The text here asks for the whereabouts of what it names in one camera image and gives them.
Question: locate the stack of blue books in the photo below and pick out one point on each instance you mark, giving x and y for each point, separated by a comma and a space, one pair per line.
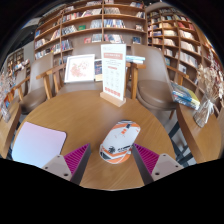
185, 96

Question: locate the small distant wooden bookshelf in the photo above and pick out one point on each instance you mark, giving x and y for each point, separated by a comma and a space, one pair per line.
16, 61

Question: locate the dark cover book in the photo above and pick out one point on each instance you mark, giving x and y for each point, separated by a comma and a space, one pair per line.
98, 70

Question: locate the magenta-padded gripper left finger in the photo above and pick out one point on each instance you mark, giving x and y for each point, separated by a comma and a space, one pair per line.
75, 160

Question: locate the white framed floral picture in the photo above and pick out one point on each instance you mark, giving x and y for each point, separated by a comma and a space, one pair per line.
80, 68

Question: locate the glass vase with pink flowers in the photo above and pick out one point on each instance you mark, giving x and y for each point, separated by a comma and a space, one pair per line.
5, 106

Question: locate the wide wooden bookshelf unit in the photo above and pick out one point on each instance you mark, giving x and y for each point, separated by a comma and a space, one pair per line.
86, 26

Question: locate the orange and white computer mouse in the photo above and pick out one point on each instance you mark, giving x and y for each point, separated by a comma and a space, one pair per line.
118, 143

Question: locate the curved wooden bookshelf unit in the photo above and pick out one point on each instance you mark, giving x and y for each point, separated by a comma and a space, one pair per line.
180, 40

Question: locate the light blue book stack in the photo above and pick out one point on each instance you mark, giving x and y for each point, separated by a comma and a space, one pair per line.
135, 59

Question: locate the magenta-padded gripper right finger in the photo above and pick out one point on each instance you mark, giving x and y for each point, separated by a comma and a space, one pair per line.
148, 160

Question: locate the glass vase with beige flowers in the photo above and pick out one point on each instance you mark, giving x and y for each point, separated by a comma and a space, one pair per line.
202, 111

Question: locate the pink-blue gradient mouse pad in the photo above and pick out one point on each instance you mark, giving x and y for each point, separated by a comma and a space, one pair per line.
38, 143

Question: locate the white sign on wooden base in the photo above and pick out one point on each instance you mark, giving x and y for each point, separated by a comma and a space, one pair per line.
113, 73

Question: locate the round wooden side table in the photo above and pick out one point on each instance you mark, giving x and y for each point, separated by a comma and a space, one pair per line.
8, 133
203, 140

